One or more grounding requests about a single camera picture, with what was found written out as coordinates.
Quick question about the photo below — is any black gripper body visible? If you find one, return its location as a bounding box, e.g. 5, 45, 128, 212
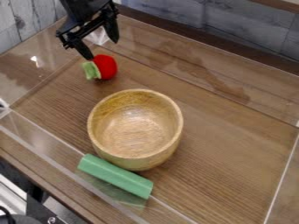
56, 0, 117, 49

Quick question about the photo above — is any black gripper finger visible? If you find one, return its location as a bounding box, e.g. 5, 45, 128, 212
72, 38, 93, 60
101, 12, 121, 45

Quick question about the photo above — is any red plush fruit green leaf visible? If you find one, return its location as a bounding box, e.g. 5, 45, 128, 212
81, 54, 117, 80

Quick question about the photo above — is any wooden bowl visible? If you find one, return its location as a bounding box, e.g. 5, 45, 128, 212
86, 88, 182, 172

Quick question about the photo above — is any green rectangular block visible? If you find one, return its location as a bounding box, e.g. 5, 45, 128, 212
77, 154, 154, 200

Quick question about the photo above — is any black metal mount bracket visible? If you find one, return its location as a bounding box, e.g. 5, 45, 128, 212
25, 195, 65, 224

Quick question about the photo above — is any clear acrylic tray enclosure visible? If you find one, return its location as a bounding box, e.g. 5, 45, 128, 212
0, 10, 299, 224

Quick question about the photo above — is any black cable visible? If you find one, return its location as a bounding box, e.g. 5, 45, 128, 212
0, 206, 15, 224

